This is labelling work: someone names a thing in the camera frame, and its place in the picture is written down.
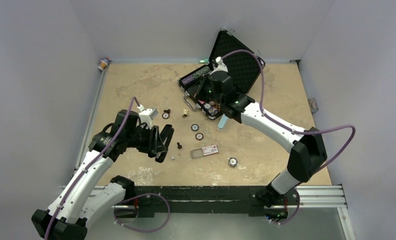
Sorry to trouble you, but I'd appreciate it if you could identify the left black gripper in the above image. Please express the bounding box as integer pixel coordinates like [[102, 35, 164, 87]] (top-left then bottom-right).
[[125, 123, 166, 154]]

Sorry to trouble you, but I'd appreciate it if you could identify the light blue stapler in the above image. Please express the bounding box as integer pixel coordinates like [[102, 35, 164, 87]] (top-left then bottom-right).
[[217, 114, 229, 131]]

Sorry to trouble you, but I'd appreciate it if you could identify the red white staple box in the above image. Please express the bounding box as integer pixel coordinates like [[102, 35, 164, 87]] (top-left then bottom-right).
[[190, 145, 219, 159]]

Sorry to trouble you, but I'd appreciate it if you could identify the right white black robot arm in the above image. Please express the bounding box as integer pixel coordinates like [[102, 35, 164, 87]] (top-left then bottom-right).
[[208, 71, 327, 204]]

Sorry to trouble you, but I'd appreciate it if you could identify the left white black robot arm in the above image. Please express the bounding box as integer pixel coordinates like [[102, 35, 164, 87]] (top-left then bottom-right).
[[32, 106, 174, 240]]

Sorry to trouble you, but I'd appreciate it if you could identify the brown poker chip left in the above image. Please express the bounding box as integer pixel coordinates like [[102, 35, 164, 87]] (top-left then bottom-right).
[[162, 112, 170, 120]]

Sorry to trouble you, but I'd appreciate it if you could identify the brown poker chip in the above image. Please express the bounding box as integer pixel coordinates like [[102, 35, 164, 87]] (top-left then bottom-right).
[[162, 112, 170, 120], [195, 132, 204, 141]]

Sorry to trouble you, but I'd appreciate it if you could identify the blue poker chip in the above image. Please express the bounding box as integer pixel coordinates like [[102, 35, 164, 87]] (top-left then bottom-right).
[[191, 124, 200, 132]]

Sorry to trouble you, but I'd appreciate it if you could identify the black poker chip case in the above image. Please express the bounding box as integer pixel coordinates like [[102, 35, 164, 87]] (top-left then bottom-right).
[[178, 29, 265, 123]]

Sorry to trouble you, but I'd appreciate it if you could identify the brown poker chip middle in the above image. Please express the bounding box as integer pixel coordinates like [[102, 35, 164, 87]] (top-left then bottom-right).
[[195, 132, 204, 141]]

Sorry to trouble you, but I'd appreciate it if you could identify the small orange bottle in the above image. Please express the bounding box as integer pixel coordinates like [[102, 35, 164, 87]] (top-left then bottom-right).
[[98, 57, 111, 71]]

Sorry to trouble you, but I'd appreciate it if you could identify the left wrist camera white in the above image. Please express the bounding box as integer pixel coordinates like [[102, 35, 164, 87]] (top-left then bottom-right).
[[137, 105, 158, 129]]

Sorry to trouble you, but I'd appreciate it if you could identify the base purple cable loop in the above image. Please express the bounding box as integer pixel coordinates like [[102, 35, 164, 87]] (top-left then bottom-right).
[[113, 193, 173, 234]]

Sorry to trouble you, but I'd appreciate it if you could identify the chip stack by wall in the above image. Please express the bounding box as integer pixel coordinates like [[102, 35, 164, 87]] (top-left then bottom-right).
[[307, 98, 319, 114]]

